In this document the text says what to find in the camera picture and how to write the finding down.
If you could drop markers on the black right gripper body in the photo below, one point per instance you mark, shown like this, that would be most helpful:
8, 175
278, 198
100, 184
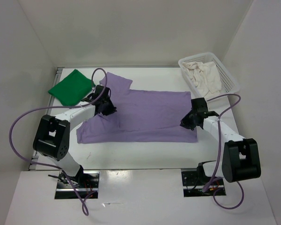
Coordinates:
188, 120

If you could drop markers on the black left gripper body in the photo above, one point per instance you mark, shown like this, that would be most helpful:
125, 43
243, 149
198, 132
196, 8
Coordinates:
108, 108

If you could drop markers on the lavender t shirt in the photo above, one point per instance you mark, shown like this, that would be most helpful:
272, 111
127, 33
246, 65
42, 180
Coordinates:
141, 116

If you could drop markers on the green t shirt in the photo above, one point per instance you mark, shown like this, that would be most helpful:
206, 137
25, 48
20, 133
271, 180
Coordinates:
72, 89

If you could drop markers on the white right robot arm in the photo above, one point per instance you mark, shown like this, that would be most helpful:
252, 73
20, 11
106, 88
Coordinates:
238, 157

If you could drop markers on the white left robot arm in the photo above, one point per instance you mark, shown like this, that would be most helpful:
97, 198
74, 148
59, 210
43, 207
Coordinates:
53, 135

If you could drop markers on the white plastic basket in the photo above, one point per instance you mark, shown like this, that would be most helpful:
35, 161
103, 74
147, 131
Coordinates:
229, 83

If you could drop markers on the cream t shirt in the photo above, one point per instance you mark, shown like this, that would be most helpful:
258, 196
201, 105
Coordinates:
205, 77

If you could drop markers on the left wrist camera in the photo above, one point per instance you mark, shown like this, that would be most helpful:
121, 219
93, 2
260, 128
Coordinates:
102, 93

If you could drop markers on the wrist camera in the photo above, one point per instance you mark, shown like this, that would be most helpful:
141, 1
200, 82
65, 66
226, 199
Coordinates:
199, 105
102, 93

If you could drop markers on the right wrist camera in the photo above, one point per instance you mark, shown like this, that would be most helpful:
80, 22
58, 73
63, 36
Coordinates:
199, 105

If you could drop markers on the aluminium table edge rail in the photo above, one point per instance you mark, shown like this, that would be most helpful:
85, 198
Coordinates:
37, 158

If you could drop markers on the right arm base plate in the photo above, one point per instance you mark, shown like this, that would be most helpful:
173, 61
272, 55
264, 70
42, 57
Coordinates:
193, 185

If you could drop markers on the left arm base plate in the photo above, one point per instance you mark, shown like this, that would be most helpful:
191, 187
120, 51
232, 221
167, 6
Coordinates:
88, 187

